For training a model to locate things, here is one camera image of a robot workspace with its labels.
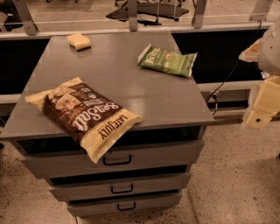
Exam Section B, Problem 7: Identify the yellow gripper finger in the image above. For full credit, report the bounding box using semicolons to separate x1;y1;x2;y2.
242;76;280;130
239;39;261;62

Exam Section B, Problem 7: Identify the green jalapeno chip bag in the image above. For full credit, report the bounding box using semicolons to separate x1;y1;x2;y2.
137;45;197;78

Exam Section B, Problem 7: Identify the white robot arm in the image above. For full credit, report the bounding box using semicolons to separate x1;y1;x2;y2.
239;17;280;130

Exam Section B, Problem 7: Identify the brown sea salt chip bag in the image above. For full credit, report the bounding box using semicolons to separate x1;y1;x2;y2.
25;78;142;163

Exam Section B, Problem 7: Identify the grey drawer cabinet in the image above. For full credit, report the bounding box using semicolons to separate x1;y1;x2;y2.
1;32;213;205

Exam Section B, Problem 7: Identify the black office chair base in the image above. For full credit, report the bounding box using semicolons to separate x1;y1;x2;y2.
106;0;189;25

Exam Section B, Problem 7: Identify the middle grey drawer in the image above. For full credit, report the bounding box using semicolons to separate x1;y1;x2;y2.
49;172;190;202

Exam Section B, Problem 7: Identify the grey drawer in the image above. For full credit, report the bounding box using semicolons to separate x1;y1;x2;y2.
67;192;181;217
49;172;190;202
21;140;204;179

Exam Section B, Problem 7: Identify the bottom grey drawer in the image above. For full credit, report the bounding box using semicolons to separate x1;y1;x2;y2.
67;192;181;217

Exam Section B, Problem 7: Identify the yellow sponge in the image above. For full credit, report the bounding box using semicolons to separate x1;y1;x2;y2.
66;33;91;51

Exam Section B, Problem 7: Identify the top grey drawer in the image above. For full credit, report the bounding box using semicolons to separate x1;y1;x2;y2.
21;140;204;179

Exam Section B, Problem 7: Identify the black cable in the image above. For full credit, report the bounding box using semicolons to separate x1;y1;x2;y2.
205;19;263;116

